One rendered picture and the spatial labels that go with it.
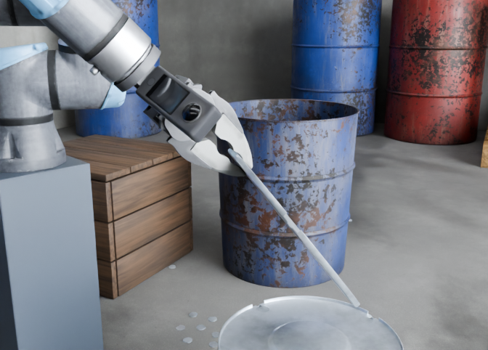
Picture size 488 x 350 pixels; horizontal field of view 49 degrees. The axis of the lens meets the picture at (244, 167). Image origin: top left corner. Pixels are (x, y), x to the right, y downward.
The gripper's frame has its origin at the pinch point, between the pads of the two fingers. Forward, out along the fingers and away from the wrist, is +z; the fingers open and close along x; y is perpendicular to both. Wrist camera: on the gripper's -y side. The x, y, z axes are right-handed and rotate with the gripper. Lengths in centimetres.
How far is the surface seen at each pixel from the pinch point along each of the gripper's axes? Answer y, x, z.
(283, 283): 57, 11, 61
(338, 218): 57, -12, 61
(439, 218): 86, -44, 119
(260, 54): 339, -103, 110
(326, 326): 2.2, 9.6, 31.9
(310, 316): 6.9, 10.3, 32.1
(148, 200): 78, 19, 23
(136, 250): 74, 32, 28
